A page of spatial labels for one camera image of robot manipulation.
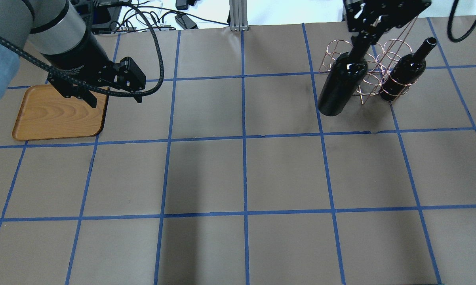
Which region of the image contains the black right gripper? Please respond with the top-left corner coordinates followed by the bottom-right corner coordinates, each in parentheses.
top-left (343, 0), bottom-right (432, 42)

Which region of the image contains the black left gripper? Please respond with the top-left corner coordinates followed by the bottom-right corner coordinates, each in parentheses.
top-left (48, 57), bottom-right (146, 108)

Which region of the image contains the dark wine bottle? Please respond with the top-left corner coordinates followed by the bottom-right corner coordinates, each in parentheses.
top-left (318, 31), bottom-right (373, 116)
top-left (379, 37), bottom-right (438, 101)

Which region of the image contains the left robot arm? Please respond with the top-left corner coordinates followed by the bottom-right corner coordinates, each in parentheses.
top-left (0, 0), bottom-right (146, 108)

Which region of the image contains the wooden tray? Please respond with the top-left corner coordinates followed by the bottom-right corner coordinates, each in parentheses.
top-left (11, 85), bottom-right (109, 141)

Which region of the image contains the black power adapter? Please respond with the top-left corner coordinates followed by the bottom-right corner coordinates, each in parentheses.
top-left (174, 14), bottom-right (198, 30)

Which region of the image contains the copper wire bottle basket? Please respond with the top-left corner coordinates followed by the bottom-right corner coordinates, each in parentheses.
top-left (317, 17), bottom-right (418, 105)

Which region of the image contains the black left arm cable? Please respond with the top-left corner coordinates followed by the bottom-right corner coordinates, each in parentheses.
top-left (0, 0), bottom-right (165, 98)

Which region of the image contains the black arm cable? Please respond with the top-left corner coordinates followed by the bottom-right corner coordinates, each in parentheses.
top-left (447, 0), bottom-right (476, 43)
top-left (0, 0), bottom-right (165, 98)

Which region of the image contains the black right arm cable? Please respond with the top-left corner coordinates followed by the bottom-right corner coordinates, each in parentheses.
top-left (447, 0), bottom-right (476, 43)

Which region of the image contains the aluminium frame post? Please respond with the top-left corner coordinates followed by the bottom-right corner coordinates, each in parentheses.
top-left (229, 0), bottom-right (249, 31)

